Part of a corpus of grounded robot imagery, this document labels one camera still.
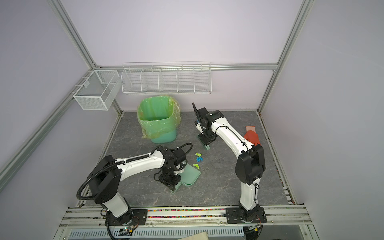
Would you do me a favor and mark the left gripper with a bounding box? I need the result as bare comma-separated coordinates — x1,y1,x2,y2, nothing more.
159,166,182,191

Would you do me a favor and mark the mint green dustpan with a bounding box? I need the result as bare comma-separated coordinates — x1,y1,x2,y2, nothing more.
171,164,201,194

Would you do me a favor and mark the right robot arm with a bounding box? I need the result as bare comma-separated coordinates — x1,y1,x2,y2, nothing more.
192,103,266,223

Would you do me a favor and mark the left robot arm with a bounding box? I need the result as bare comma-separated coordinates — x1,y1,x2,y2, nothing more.
76,143,193,218

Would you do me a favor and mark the green blue scrap far left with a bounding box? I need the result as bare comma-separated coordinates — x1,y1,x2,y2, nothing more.
193,153,204,170

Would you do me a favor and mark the red rubber glove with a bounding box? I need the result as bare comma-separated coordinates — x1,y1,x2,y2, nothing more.
244,126,261,146

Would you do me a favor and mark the green trash bin with bag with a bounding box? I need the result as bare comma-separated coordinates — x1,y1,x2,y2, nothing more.
137,96,181,144

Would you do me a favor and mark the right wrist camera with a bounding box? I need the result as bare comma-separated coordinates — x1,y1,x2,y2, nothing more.
195,120,204,134

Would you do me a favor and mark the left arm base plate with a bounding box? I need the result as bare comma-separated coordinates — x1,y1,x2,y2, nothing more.
105,209,148,226

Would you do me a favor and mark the long white wire basket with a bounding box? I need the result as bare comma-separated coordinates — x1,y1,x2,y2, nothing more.
121,62,212,95

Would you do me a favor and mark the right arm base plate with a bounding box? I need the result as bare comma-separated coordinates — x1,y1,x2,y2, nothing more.
224,206,267,224

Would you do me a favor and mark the small white wire basket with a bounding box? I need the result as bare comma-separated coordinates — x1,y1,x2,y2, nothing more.
74,70,122,111

